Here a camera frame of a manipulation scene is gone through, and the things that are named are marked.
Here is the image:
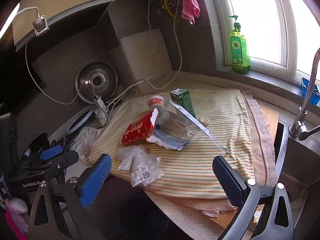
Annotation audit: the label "black cables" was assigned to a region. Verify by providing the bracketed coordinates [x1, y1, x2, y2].
[64, 134, 77, 154]

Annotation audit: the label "white power strip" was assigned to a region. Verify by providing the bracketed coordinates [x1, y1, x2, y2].
[93, 96, 111, 127]

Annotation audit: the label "yellow gas hose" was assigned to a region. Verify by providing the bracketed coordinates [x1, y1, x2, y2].
[161, 0, 177, 19]

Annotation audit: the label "steel pot lid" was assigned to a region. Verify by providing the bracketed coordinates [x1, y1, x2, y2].
[75, 59, 119, 104]

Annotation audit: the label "white cutting board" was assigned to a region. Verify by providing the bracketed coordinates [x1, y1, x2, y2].
[120, 29, 173, 93]

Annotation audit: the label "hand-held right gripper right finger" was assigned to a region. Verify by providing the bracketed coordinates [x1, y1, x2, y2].
[212, 155, 293, 240]

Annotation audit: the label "green dish soap bottle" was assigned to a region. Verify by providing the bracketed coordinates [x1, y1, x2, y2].
[228, 15, 251, 75]

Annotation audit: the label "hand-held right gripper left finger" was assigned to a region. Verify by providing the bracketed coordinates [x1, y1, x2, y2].
[29, 153, 112, 240]

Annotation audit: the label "pink hanging cloth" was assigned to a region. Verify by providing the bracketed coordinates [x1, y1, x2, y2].
[181, 0, 201, 25]

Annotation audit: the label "blue white crumpled wrapper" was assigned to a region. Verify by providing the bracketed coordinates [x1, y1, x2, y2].
[146, 129, 189, 151]

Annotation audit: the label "blue plastic container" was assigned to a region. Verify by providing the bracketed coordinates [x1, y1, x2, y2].
[300, 77, 320, 105]

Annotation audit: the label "person's left forearm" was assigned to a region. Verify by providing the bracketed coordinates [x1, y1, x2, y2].
[4, 209, 29, 237]

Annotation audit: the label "striped yellow cloth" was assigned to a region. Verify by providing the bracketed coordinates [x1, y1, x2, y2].
[91, 89, 255, 200]

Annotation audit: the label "steel faucet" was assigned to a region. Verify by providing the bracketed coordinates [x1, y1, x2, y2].
[289, 49, 320, 141]

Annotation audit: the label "white plug adapter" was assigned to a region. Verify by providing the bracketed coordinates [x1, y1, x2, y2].
[32, 15, 49, 38]

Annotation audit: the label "person's left hand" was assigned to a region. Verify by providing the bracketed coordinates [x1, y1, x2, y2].
[5, 196, 28, 215]

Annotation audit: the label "long white strip package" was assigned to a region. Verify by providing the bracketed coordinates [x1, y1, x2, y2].
[169, 100, 230, 154]

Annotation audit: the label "green drink carton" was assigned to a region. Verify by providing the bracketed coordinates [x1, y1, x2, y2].
[169, 88, 197, 117]

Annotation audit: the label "window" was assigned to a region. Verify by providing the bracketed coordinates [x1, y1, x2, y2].
[207, 0, 320, 82]

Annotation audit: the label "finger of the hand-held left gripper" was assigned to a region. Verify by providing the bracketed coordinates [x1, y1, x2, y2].
[37, 151, 80, 178]
[25, 146, 63, 167]

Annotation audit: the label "steel sink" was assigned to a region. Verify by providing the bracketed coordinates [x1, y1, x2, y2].
[274, 121, 320, 232]

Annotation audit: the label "white ring stand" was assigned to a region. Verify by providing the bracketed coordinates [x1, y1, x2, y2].
[65, 104, 97, 137]

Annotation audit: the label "crumpled white plastic bag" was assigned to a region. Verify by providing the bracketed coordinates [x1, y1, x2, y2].
[74, 127, 102, 161]

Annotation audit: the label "red paper carton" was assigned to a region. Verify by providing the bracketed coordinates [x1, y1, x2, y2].
[121, 111, 160, 147]

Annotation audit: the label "pink beige towel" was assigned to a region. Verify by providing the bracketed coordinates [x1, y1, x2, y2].
[147, 87, 277, 218]

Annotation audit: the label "white cable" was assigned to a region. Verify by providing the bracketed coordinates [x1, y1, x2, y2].
[24, 34, 87, 105]
[105, 0, 158, 105]
[110, 0, 183, 105]

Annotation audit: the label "beige wall cabinet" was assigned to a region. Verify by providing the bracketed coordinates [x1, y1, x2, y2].
[12, 0, 118, 53]

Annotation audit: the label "clear plastic bottle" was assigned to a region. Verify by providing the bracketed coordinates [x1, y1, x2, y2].
[155, 109, 195, 140]

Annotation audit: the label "clear plastic bag with label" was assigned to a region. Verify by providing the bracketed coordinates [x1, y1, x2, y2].
[117, 146, 163, 188]

